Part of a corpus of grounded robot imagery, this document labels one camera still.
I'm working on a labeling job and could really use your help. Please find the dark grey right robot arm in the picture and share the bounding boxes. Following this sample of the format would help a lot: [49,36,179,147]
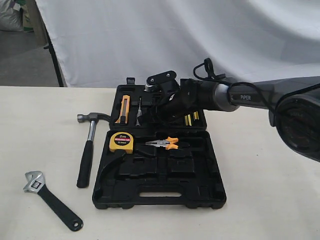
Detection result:
[149,76,320,162]

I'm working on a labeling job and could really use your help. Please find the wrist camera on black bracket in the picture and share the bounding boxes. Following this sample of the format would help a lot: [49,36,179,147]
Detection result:
[144,70,179,94]

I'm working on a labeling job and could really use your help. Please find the adjustable wrench black handle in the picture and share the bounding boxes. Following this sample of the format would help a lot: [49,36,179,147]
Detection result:
[23,170,84,232]

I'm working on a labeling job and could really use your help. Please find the yellow black short screwdriver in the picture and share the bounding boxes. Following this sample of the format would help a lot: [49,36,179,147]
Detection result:
[193,111,200,121]

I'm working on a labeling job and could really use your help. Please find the claw hammer black grip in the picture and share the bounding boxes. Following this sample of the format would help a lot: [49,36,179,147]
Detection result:
[76,112,111,189]

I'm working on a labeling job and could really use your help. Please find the yellow black long screwdriver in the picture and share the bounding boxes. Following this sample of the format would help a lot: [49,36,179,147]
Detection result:
[184,114,192,126]

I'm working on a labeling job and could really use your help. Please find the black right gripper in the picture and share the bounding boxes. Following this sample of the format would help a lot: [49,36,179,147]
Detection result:
[149,87,187,124]

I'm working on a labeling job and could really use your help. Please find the clear test pen screwdriver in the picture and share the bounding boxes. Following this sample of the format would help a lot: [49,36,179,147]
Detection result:
[135,96,142,127]

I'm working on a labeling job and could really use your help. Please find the black backdrop stand pole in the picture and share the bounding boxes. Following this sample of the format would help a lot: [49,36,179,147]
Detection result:
[43,27,65,88]

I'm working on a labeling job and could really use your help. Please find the white sack bag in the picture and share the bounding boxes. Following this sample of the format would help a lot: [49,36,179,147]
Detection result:
[0,0,23,32]

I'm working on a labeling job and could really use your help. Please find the orange handled pliers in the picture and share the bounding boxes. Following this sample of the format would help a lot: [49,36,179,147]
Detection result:
[144,137,179,150]

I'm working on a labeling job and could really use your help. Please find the black plastic tool case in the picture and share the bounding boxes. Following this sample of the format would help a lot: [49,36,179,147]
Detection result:
[92,84,227,209]

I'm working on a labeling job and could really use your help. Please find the black camera cable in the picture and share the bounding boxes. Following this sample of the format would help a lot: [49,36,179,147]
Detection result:
[192,57,283,113]

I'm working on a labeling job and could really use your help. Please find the green printed bag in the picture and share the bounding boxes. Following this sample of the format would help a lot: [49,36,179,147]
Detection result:
[21,4,34,33]

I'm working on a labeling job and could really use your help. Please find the yellow tape measure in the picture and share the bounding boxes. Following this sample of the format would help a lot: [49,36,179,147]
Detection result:
[109,131,134,154]

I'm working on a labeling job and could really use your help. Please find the white backdrop cloth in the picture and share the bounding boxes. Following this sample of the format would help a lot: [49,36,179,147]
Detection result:
[36,0,320,88]

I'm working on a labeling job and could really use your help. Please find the orange utility knife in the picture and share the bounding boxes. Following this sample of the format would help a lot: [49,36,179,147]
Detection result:
[115,95,130,124]

